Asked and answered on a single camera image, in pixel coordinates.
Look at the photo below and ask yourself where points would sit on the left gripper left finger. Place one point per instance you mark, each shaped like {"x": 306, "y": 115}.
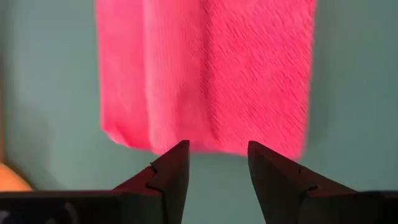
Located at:
{"x": 174, "y": 174}

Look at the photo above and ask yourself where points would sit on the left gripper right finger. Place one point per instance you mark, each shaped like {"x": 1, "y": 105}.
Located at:
{"x": 273, "y": 177}

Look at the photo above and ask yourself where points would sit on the pink microfiber towel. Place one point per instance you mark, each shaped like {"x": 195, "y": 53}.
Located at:
{"x": 205, "y": 77}

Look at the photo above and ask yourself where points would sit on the orange microfiber towel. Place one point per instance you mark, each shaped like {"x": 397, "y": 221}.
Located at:
{"x": 11, "y": 182}

